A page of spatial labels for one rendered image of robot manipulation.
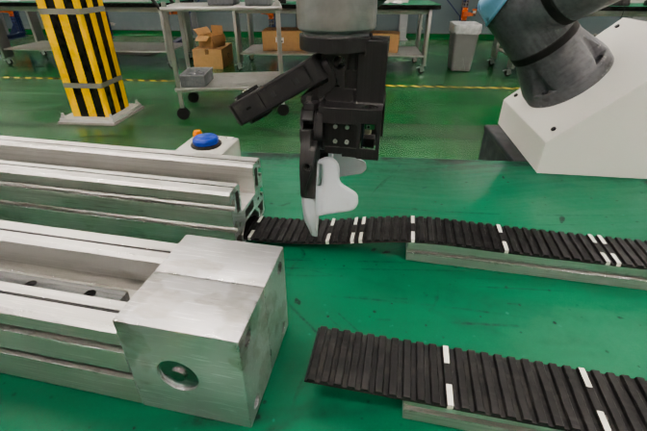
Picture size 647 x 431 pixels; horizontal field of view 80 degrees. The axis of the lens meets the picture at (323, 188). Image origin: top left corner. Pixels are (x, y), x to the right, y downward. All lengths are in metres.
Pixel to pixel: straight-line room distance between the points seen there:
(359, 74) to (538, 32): 0.45
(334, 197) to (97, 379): 0.26
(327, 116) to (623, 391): 0.32
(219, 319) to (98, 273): 0.16
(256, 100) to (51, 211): 0.32
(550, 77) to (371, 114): 0.48
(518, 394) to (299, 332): 0.19
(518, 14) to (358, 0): 0.44
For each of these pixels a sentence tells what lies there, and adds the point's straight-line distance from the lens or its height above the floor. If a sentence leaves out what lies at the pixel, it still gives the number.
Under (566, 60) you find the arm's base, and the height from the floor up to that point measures 0.95.
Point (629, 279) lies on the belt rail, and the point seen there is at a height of 0.79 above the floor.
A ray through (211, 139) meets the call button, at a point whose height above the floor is 0.85.
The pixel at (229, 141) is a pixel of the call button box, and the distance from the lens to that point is 0.64.
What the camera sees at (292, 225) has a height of 0.79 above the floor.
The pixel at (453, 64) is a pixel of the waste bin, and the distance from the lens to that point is 5.33.
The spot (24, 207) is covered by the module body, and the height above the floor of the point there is 0.81.
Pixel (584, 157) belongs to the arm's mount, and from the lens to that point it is 0.77.
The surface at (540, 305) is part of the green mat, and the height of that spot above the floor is 0.78.
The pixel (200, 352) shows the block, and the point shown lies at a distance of 0.29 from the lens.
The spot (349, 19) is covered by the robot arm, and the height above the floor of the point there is 1.04.
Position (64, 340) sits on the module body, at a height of 0.84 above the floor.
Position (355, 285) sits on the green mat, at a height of 0.78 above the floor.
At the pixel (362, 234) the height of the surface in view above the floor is 0.81.
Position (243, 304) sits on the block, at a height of 0.87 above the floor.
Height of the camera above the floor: 1.08
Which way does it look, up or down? 29 degrees down
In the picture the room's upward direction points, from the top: straight up
